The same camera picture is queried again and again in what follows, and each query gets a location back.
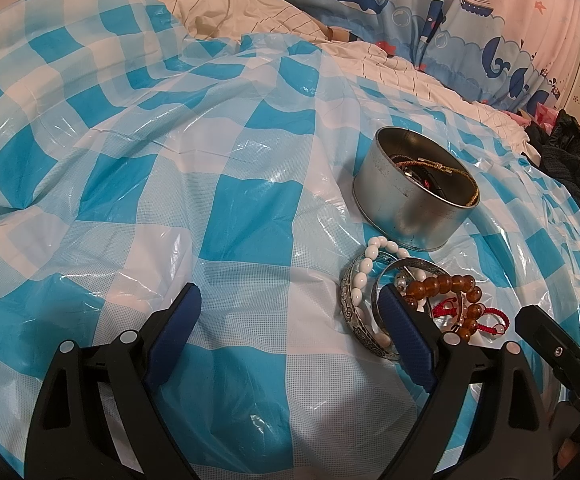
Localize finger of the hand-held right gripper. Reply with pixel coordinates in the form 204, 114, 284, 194
515, 305, 580, 391

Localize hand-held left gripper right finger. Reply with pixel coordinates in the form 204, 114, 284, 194
376, 284, 555, 480

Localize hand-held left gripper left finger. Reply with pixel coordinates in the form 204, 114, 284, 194
24, 283, 202, 480

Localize red string bracelet clear beads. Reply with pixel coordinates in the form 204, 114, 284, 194
427, 297, 512, 336

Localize amber bead bracelet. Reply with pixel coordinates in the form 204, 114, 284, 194
402, 273, 483, 343

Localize silver engraved bangle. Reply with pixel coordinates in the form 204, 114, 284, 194
372, 258, 453, 333
340, 253, 403, 361

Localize white bead bracelet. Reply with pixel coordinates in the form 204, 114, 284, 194
349, 236, 427, 348

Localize round metal tin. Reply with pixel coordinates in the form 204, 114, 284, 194
352, 126, 481, 252

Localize gold cord bracelet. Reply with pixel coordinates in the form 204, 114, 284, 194
390, 155, 480, 207

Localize person's right hand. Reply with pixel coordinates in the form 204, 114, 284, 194
557, 441, 580, 480

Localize blue white checkered plastic sheet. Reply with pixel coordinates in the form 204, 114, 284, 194
0, 0, 580, 480

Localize dark clothing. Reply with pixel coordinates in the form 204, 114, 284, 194
522, 109, 580, 253

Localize pink cloth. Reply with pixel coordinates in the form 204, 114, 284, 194
505, 101, 556, 130

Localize tan object with black bands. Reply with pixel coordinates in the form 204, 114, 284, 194
322, 24, 360, 43

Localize pink star print curtain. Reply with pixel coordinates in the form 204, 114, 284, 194
442, 0, 580, 88

